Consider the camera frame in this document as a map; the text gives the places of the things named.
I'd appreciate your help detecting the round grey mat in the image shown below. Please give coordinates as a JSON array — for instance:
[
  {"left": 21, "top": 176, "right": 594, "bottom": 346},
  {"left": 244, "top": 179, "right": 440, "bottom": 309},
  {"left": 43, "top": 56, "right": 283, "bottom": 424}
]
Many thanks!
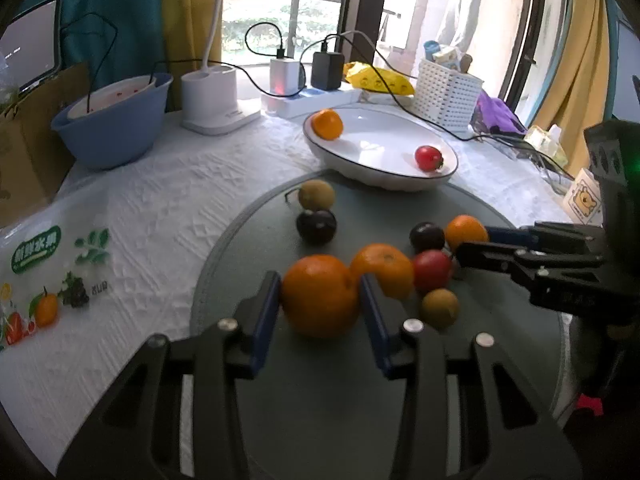
[{"left": 190, "top": 175, "right": 576, "bottom": 480}]

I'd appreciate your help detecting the dark window post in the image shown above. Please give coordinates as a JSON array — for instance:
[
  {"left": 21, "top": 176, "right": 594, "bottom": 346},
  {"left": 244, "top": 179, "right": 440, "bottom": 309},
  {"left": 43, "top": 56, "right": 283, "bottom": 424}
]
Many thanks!
[{"left": 340, "top": 0, "right": 393, "bottom": 68}]

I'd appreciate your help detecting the blue plastic bowl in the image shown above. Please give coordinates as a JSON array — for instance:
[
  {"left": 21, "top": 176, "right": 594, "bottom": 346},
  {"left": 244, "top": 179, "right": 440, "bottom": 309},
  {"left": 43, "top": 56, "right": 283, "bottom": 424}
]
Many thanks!
[{"left": 51, "top": 72, "right": 174, "bottom": 171}]

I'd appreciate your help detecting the yellow curtain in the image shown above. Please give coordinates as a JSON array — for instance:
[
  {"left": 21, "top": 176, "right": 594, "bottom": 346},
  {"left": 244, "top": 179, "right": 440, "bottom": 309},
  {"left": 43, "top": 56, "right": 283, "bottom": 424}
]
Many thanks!
[
  {"left": 530, "top": 0, "right": 613, "bottom": 161},
  {"left": 162, "top": 0, "right": 226, "bottom": 111}
]

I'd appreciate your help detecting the hanging garment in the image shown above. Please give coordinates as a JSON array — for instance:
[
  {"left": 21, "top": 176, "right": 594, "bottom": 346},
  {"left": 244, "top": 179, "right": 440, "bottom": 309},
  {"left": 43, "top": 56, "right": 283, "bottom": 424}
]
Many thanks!
[{"left": 440, "top": 0, "right": 481, "bottom": 53}]

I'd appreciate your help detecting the small carton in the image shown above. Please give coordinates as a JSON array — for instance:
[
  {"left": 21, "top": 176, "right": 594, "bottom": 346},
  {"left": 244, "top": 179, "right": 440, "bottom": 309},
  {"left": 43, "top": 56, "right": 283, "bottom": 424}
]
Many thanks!
[{"left": 432, "top": 45, "right": 463, "bottom": 72}]

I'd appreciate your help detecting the small box with bear print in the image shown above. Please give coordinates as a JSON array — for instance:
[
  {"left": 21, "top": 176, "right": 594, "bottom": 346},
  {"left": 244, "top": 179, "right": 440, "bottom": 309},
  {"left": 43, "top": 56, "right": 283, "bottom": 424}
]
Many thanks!
[{"left": 562, "top": 167, "right": 606, "bottom": 226}]

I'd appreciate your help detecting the balcony railing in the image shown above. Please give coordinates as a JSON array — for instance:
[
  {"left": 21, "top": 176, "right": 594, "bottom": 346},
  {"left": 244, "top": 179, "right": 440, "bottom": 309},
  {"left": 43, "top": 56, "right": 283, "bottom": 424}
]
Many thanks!
[{"left": 222, "top": 0, "right": 346, "bottom": 66}]

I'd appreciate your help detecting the black charger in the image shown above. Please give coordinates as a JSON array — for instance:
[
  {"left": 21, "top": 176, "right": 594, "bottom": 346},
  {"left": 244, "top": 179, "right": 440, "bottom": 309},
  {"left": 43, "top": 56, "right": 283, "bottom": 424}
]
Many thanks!
[{"left": 311, "top": 51, "right": 346, "bottom": 91}]

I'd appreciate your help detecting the teal curtain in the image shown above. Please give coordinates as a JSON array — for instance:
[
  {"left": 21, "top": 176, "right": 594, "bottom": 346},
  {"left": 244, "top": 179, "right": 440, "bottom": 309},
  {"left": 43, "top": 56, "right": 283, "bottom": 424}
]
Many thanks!
[{"left": 30, "top": 0, "right": 168, "bottom": 111}]

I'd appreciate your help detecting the purple cloth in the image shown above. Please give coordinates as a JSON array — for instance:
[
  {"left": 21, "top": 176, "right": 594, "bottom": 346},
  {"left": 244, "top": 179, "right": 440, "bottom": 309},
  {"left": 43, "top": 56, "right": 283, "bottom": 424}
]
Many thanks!
[{"left": 472, "top": 90, "right": 528, "bottom": 136}]

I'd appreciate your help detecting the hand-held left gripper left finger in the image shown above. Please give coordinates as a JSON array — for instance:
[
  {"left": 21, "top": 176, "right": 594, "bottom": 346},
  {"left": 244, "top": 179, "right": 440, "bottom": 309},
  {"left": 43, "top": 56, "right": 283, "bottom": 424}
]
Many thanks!
[{"left": 56, "top": 270, "right": 283, "bottom": 480}]

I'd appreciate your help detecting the red tomato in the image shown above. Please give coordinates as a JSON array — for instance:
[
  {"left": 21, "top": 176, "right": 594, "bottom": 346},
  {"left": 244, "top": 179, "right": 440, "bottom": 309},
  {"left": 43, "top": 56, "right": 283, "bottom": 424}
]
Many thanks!
[
  {"left": 411, "top": 250, "right": 455, "bottom": 295},
  {"left": 415, "top": 145, "right": 444, "bottom": 172}
]

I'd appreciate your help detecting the long black cable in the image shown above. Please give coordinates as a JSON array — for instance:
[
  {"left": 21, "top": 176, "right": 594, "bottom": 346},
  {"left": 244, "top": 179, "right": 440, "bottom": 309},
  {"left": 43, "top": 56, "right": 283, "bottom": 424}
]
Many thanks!
[{"left": 305, "top": 30, "right": 576, "bottom": 183}]

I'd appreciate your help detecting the thin black cable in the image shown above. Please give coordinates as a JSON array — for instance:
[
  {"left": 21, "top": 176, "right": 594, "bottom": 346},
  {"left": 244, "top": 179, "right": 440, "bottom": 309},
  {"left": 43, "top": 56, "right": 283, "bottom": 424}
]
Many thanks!
[{"left": 60, "top": 12, "right": 183, "bottom": 113}]

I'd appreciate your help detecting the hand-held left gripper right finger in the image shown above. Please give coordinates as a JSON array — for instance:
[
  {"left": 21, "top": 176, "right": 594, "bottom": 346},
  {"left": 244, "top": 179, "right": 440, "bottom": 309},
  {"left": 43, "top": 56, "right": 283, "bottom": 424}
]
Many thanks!
[{"left": 359, "top": 272, "right": 585, "bottom": 480}]

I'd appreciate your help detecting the white oval plate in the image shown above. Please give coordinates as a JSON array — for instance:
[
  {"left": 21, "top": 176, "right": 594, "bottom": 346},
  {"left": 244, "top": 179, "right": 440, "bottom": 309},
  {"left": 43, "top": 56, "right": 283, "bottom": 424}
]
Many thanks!
[{"left": 303, "top": 107, "right": 459, "bottom": 192}]

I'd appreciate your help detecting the white charger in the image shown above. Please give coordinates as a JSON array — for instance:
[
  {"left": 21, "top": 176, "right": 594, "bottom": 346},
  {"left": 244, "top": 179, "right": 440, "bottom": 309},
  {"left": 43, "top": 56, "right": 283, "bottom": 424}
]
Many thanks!
[{"left": 270, "top": 57, "right": 301, "bottom": 97}]

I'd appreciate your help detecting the white desk lamp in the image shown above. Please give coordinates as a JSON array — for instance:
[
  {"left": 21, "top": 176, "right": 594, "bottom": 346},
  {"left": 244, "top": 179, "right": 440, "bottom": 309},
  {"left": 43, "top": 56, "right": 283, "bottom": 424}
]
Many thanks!
[{"left": 181, "top": 0, "right": 262, "bottom": 137}]

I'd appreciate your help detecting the large orange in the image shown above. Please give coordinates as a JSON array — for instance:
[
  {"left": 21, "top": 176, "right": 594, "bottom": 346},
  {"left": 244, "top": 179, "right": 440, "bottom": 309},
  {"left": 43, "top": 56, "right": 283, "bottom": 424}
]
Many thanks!
[{"left": 280, "top": 255, "right": 361, "bottom": 339}]

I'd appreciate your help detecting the white bowl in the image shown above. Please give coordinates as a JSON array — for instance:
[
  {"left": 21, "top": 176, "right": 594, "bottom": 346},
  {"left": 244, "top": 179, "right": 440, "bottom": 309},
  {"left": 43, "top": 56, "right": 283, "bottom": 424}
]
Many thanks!
[{"left": 67, "top": 77, "right": 158, "bottom": 121}]

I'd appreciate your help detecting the monitor screen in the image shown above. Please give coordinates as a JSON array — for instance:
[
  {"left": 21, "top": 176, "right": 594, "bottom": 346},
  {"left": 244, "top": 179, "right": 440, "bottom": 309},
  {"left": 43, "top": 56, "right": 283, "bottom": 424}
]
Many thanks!
[{"left": 0, "top": 0, "right": 63, "bottom": 93}]

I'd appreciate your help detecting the yellow packet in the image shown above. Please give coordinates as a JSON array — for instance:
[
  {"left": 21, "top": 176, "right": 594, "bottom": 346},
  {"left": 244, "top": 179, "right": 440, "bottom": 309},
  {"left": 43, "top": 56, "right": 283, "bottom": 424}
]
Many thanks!
[{"left": 342, "top": 61, "right": 416, "bottom": 96}]

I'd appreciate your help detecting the tissue pack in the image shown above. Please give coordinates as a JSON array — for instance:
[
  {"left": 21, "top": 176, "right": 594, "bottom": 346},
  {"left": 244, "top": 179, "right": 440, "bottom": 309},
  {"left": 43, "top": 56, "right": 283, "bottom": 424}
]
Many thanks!
[{"left": 522, "top": 125, "right": 568, "bottom": 166}]

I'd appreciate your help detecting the small orange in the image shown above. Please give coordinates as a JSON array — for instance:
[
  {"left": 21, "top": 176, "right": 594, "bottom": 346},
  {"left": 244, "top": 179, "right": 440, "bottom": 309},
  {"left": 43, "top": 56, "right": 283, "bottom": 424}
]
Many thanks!
[{"left": 444, "top": 214, "right": 490, "bottom": 253}]

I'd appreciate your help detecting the white power strip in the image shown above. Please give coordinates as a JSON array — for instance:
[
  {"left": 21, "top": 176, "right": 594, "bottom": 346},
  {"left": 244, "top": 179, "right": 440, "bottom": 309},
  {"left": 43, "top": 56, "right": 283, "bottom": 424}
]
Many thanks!
[{"left": 260, "top": 87, "right": 361, "bottom": 120}]

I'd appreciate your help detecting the white perforated basket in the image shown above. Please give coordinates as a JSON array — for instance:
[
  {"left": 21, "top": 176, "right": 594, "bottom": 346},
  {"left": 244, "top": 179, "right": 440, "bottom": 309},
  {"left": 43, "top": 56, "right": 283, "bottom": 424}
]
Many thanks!
[{"left": 412, "top": 57, "right": 483, "bottom": 128}]

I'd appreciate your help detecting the cardboard box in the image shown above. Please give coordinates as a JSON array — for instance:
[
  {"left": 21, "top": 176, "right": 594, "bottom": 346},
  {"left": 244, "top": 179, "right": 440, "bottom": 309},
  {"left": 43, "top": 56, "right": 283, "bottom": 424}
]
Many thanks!
[{"left": 0, "top": 62, "right": 93, "bottom": 228}]

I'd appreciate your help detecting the brown kiwi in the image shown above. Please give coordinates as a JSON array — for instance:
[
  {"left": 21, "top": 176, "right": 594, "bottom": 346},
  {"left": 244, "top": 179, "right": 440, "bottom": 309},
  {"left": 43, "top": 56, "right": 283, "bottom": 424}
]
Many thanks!
[
  {"left": 420, "top": 288, "right": 461, "bottom": 329},
  {"left": 298, "top": 179, "right": 336, "bottom": 210}
]

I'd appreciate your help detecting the dark plum with stem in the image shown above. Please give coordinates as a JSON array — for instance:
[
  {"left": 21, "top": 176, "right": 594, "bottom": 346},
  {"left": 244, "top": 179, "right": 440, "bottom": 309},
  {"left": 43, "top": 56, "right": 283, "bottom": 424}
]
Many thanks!
[{"left": 296, "top": 208, "right": 337, "bottom": 246}]

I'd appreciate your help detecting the white textured tablecloth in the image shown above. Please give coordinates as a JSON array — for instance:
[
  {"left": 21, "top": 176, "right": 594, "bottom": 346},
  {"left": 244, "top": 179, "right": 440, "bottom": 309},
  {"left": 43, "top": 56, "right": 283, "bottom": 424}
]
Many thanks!
[{"left": 0, "top": 95, "right": 601, "bottom": 476}]

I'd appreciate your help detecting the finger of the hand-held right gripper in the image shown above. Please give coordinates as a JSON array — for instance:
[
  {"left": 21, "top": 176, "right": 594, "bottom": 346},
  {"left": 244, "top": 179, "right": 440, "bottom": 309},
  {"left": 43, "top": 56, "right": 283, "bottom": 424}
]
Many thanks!
[
  {"left": 452, "top": 242, "right": 609, "bottom": 317},
  {"left": 485, "top": 221, "right": 609, "bottom": 257}
]

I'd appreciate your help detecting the printed plastic bag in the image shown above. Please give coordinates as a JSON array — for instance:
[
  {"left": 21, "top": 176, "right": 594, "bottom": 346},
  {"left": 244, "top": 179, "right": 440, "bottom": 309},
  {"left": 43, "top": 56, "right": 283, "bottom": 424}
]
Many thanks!
[{"left": 0, "top": 205, "right": 118, "bottom": 356}]

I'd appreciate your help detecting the mandarin orange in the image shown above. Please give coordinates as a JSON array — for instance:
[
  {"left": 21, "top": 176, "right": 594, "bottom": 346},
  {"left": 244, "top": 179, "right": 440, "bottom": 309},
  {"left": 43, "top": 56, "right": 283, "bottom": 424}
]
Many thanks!
[{"left": 349, "top": 243, "right": 416, "bottom": 301}]

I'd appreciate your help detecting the looped black cable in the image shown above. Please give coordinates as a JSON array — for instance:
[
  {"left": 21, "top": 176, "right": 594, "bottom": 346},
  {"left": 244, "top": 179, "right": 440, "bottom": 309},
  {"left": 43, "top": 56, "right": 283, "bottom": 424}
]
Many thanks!
[{"left": 244, "top": 22, "right": 287, "bottom": 60}]

